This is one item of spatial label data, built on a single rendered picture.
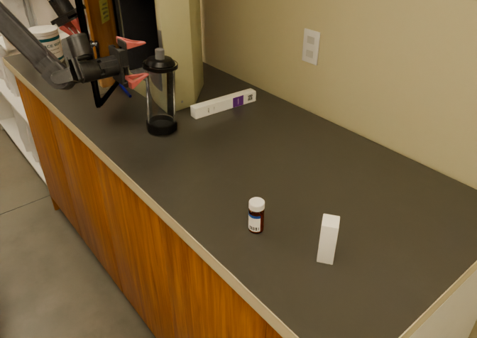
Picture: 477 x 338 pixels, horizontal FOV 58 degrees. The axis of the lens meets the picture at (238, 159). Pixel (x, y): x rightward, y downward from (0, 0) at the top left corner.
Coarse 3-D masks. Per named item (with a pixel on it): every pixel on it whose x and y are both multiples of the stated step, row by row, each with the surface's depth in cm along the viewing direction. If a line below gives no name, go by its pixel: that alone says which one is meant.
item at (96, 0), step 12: (84, 0) 131; (96, 0) 139; (108, 0) 150; (84, 12) 131; (96, 12) 140; (108, 12) 150; (96, 24) 140; (108, 24) 150; (96, 36) 141; (108, 36) 151; (108, 48) 151; (108, 84) 153
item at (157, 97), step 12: (144, 60) 133; (156, 72) 128; (168, 72) 130; (156, 84) 131; (168, 84) 132; (156, 96) 133; (168, 96) 134; (156, 108) 135; (168, 108) 136; (156, 120) 137; (168, 120) 138
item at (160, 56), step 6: (156, 48) 130; (162, 48) 131; (156, 54) 130; (162, 54) 130; (150, 60) 129; (156, 60) 130; (162, 60) 130; (168, 60) 131; (150, 66) 129; (156, 66) 128; (162, 66) 129; (168, 66) 130
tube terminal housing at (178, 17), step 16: (160, 0) 133; (176, 0) 137; (192, 0) 146; (160, 16) 136; (176, 16) 139; (192, 16) 147; (176, 32) 142; (192, 32) 149; (176, 48) 144; (192, 48) 150; (192, 64) 152; (176, 80) 150; (192, 80) 154; (144, 96) 166; (176, 96) 153; (192, 96) 157
